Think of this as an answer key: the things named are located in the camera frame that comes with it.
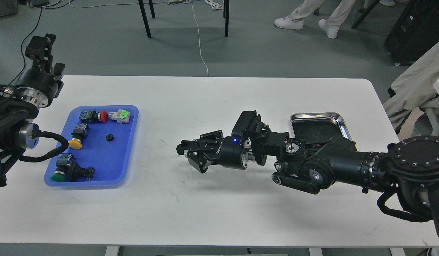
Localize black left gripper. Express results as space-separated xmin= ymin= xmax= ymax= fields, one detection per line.
xmin=16 ymin=34 xmax=65 ymax=108

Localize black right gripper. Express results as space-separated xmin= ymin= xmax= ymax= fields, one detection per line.
xmin=176 ymin=130 xmax=255 ymax=174

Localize small black gear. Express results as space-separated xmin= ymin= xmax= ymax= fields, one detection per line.
xmin=105 ymin=133 xmax=115 ymax=142

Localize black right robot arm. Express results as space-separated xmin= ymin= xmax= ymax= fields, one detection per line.
xmin=176 ymin=111 xmax=439 ymax=237

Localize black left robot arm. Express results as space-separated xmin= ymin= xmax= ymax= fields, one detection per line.
xmin=0 ymin=34 xmax=68 ymax=188

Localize blue plastic tray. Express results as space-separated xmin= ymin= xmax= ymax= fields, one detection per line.
xmin=44 ymin=105 xmax=139 ymax=188

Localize steel tray with black mat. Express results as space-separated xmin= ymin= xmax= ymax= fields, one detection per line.
xmin=290 ymin=112 xmax=352 ymax=144

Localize black chair legs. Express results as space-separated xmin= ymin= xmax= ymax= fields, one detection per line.
xmin=138 ymin=0 xmax=230 ymax=38

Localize person in beige trousers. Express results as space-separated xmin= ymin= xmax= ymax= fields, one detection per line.
xmin=274 ymin=0 xmax=353 ymax=39

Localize beige cloth cover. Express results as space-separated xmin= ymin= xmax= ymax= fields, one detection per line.
xmin=383 ymin=42 xmax=439 ymax=133

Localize black equipment case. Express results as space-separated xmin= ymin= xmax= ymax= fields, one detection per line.
xmin=384 ymin=0 xmax=439 ymax=65

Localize black floor cable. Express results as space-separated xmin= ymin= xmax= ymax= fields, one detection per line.
xmin=13 ymin=0 xmax=76 ymax=86

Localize red pushbutton switch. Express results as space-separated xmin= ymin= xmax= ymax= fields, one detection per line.
xmin=79 ymin=110 xmax=108 ymax=124

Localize yellow pushbutton switch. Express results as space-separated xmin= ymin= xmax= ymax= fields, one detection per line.
xmin=68 ymin=123 xmax=90 ymax=149

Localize green and white switch block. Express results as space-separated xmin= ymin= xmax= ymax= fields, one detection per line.
xmin=108 ymin=109 xmax=131 ymax=124

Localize green pushbutton switch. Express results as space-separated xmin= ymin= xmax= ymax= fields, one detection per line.
xmin=50 ymin=153 xmax=74 ymax=182

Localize white floor cable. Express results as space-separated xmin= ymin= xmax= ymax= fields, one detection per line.
xmin=69 ymin=0 xmax=224 ymax=77

